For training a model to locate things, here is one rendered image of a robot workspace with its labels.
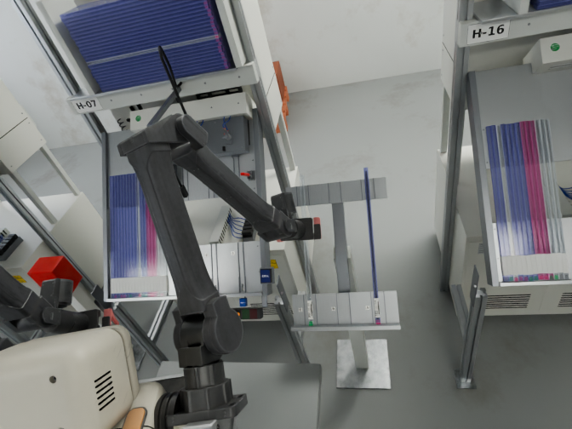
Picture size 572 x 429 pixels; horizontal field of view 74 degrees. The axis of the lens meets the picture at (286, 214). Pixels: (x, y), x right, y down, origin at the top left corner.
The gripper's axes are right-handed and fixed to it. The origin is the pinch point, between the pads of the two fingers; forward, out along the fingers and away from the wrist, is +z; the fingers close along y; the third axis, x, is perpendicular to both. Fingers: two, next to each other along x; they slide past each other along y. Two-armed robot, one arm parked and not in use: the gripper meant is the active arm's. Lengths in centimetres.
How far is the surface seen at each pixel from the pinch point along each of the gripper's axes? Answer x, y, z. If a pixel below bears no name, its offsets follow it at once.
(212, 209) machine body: -18, 61, 66
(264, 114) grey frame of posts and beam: -47, 15, 17
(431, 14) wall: -217, -93, 261
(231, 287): 18.6, 31.5, 15.1
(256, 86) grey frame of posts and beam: -55, 15, 9
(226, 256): 7.0, 33.0, 15.2
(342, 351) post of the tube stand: 59, -1, 77
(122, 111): -60, 81, 21
